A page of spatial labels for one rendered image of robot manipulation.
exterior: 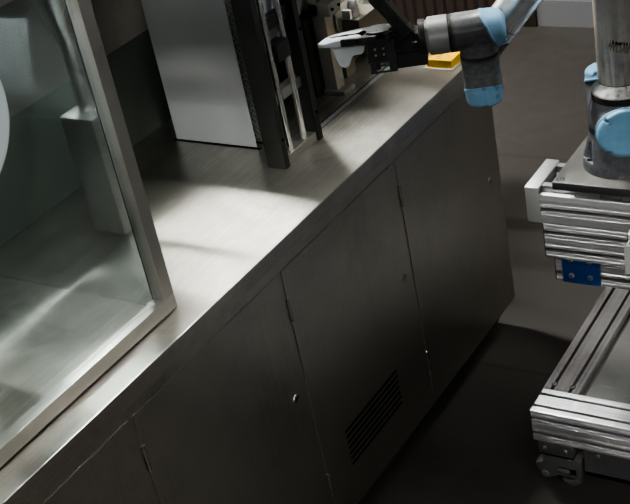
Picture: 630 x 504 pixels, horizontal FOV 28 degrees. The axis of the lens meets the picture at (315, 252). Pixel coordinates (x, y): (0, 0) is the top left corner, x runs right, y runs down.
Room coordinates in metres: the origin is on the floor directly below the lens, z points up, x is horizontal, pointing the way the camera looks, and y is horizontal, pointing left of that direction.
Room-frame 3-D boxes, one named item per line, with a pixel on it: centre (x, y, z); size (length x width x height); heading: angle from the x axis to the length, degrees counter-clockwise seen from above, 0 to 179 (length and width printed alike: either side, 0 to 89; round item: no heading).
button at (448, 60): (2.90, -0.42, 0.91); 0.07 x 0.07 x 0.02; 52
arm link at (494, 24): (2.28, -0.40, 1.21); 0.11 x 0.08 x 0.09; 79
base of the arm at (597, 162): (2.37, -0.68, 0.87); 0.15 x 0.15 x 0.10
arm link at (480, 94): (2.30, -0.40, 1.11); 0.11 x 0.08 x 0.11; 169
